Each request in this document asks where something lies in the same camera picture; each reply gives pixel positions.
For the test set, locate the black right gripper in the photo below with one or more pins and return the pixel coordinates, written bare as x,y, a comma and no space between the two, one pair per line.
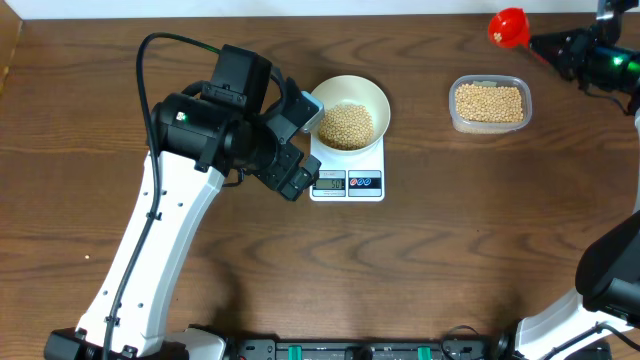
580,42

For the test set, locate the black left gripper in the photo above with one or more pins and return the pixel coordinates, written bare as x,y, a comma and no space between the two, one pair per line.
273,176

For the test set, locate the red measuring scoop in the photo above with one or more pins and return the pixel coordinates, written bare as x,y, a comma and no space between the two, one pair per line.
513,23

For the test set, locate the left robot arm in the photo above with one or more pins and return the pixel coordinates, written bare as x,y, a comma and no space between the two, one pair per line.
243,119

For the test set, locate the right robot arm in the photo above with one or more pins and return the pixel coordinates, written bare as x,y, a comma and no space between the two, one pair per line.
605,297

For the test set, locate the white digital kitchen scale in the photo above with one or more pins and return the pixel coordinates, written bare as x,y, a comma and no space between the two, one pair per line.
349,176

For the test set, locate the soybeans in bowl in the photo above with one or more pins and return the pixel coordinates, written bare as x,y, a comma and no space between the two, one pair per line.
346,127

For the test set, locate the cream bowl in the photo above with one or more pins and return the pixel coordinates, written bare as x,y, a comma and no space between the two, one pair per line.
351,89

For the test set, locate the soybeans in container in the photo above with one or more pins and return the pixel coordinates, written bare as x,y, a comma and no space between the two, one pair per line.
489,104

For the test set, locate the clear plastic container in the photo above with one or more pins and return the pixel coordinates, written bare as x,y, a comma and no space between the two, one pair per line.
470,127

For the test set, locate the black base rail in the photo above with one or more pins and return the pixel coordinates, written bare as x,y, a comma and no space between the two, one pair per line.
370,347

